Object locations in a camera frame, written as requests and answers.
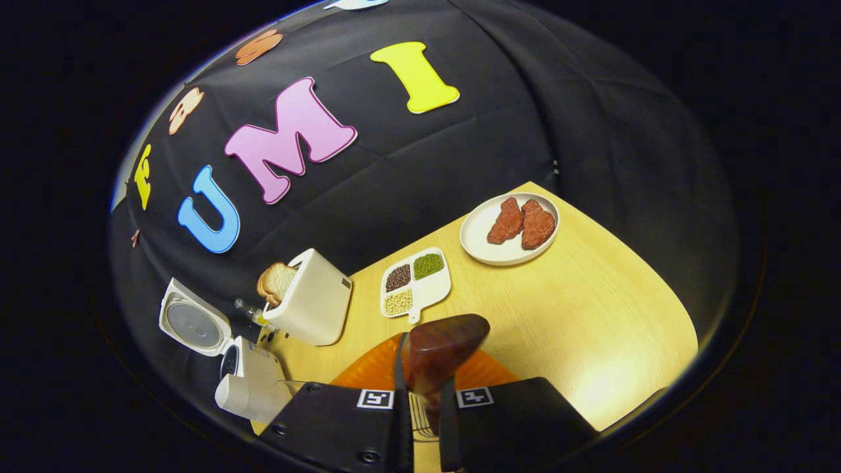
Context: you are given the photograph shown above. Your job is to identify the white toaster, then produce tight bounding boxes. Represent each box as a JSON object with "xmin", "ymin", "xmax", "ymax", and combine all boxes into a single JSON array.
[{"xmin": 263, "ymin": 248, "xmax": 353, "ymax": 347}]

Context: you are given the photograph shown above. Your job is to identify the white divided dish of grains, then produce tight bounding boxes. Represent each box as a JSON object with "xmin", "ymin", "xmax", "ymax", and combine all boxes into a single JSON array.
[{"xmin": 380, "ymin": 248, "xmax": 453, "ymax": 325}]

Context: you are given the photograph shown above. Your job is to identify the brown wooden spoon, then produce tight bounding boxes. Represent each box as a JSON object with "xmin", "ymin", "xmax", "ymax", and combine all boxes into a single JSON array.
[{"xmin": 402, "ymin": 314, "xmax": 491, "ymax": 434}]

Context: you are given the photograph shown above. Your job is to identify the white rice cooker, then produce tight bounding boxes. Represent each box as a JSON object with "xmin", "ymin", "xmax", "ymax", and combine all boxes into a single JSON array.
[{"xmin": 159, "ymin": 278, "xmax": 293, "ymax": 423}]

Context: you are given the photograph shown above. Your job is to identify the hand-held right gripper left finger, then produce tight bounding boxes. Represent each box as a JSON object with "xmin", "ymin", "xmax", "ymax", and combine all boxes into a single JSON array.
[{"xmin": 260, "ymin": 332, "xmax": 415, "ymax": 473}]

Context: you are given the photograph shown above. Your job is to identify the round white plate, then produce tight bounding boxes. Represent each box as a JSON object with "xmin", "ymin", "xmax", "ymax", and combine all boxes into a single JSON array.
[{"xmin": 460, "ymin": 192, "xmax": 560, "ymax": 266}]

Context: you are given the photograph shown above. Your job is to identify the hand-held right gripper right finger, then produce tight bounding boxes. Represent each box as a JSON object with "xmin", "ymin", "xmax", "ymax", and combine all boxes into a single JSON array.
[{"xmin": 439, "ymin": 348, "xmax": 599, "ymax": 473}]

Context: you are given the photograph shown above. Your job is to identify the black backdrop cloth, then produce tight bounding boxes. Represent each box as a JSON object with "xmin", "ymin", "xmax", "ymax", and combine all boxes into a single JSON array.
[{"xmin": 108, "ymin": 0, "xmax": 740, "ymax": 395}]

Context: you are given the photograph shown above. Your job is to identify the small clear glass bottle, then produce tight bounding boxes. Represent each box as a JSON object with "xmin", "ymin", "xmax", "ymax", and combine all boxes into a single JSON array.
[{"xmin": 235, "ymin": 299, "xmax": 270, "ymax": 327}]

